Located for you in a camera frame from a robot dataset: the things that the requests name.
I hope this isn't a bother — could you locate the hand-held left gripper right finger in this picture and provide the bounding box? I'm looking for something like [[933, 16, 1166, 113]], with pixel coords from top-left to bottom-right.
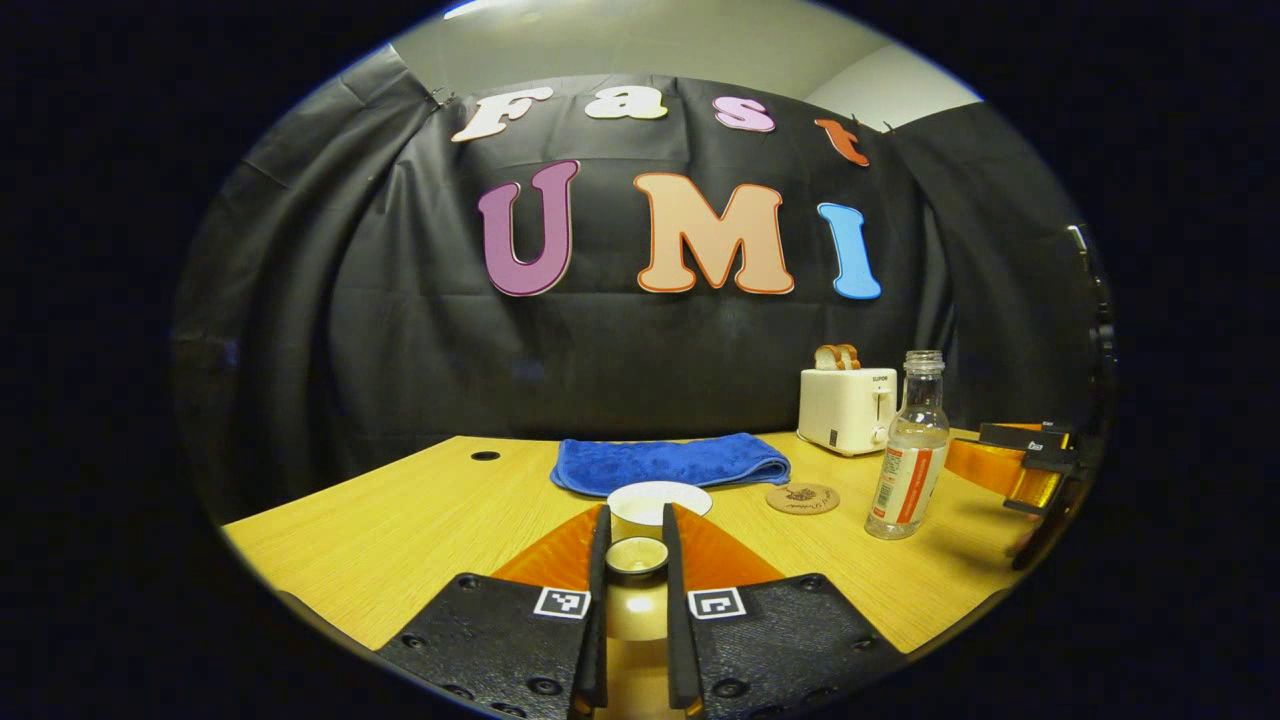
[[662, 503, 906, 720]]

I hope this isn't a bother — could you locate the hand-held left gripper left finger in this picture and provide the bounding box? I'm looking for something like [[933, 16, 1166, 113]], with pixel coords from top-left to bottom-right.
[[375, 503, 611, 720]]

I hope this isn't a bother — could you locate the cream teacup lid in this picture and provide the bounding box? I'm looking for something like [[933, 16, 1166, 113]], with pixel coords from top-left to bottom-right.
[[604, 536, 671, 716]]

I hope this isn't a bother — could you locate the clear water bottle red label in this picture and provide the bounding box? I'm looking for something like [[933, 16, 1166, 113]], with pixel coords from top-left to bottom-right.
[[865, 350, 951, 541]]

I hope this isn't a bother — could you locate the cream teacup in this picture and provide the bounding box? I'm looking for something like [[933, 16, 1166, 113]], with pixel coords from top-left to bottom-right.
[[607, 481, 714, 543]]

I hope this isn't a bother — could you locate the round cork coaster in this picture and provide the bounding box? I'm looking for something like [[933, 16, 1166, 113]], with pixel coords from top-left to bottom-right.
[[766, 483, 841, 516]]

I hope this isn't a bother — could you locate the white toaster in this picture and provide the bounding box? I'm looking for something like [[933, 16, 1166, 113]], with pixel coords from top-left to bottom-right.
[[797, 367, 899, 458]]

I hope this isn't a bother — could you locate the blue folded towel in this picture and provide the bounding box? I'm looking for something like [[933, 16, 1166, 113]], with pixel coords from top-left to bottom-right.
[[549, 432, 792, 498]]

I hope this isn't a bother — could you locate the black backdrop cloth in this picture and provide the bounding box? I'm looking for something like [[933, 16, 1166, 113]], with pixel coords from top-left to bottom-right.
[[170, 45, 1116, 521]]

